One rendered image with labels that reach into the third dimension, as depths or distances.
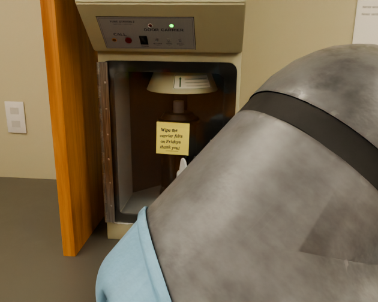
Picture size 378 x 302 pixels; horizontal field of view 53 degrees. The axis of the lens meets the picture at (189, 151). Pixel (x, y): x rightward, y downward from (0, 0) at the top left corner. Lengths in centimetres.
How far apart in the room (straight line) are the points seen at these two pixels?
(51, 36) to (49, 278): 51
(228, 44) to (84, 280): 58
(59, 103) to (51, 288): 38
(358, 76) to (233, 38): 62
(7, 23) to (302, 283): 140
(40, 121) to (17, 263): 63
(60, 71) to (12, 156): 77
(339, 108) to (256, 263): 8
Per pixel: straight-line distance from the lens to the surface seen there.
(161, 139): 89
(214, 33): 80
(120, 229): 101
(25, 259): 100
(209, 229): 17
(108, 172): 94
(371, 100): 19
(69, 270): 93
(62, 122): 86
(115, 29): 82
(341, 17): 134
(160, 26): 79
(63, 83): 86
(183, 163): 79
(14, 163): 158
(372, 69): 20
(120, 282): 18
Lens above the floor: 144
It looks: 16 degrees down
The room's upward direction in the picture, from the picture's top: 1 degrees clockwise
